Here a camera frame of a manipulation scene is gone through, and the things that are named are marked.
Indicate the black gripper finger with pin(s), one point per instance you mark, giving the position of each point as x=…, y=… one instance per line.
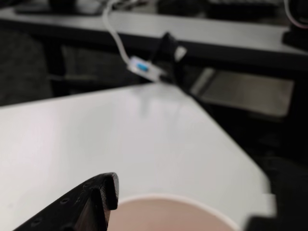
x=79, y=209
x=264, y=225

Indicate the beige paper cup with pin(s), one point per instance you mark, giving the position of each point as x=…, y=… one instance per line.
x=168, y=216

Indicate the grey desk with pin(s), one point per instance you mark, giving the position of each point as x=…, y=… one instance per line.
x=216, y=31

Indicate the black clamp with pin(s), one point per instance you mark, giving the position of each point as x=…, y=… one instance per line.
x=168, y=43

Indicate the white adapter with blue mark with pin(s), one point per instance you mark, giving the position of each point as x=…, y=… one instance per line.
x=144, y=68

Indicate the silver metal panel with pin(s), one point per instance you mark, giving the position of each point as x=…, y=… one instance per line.
x=240, y=91

